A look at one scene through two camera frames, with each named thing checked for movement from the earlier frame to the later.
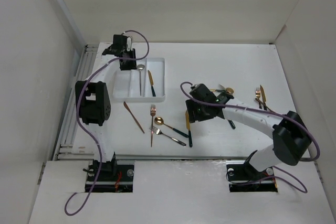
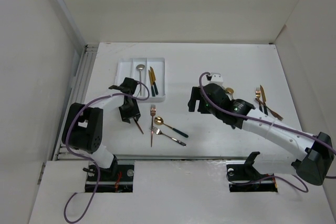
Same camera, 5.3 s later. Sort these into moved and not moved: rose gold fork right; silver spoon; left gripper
Moved: left gripper
Not moved: rose gold fork right; silver spoon
